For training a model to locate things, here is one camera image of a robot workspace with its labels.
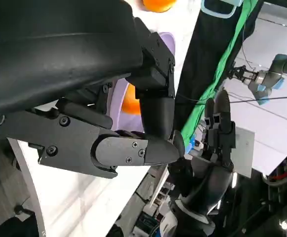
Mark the white panel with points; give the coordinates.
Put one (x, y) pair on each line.
(244, 153)

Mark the lilac plate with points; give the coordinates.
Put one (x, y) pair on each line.
(128, 123)

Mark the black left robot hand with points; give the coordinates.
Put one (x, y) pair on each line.
(59, 61)

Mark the black cloth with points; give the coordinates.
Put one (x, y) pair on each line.
(202, 61)

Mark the orange and white bread roll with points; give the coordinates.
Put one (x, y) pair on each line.
(158, 5)
(131, 103)

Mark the pale green mug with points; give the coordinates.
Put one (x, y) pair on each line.
(236, 2)

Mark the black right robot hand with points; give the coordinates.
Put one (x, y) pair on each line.
(212, 177)

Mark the green cloth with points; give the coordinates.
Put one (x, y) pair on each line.
(222, 61)

